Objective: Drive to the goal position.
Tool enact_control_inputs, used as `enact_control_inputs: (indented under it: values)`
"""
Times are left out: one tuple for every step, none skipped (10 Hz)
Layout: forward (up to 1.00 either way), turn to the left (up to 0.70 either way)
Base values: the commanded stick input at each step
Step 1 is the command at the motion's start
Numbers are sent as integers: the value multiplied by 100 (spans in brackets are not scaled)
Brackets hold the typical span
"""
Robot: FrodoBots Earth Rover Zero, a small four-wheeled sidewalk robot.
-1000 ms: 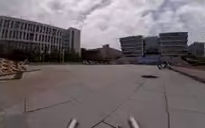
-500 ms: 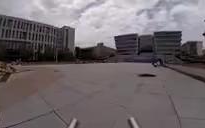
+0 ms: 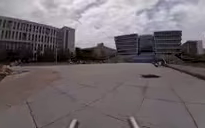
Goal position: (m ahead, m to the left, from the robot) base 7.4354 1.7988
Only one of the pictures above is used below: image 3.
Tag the row of dark trees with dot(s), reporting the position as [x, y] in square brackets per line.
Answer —
[26, 55]

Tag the raised kerb strip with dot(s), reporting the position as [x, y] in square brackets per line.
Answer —
[193, 71]

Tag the dark manhole cover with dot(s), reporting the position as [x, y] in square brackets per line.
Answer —
[150, 76]

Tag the grey striped slanted building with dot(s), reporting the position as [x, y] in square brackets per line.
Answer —
[146, 43]

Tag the grey concrete slab pavement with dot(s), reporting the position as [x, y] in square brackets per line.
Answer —
[103, 86]

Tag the robot's own part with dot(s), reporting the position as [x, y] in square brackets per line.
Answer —
[73, 123]
[133, 122]

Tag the low dark building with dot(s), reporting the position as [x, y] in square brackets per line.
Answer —
[96, 52]

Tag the long white curved building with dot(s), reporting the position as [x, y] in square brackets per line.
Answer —
[23, 35]

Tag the grey boxy building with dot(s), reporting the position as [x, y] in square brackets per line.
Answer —
[192, 47]

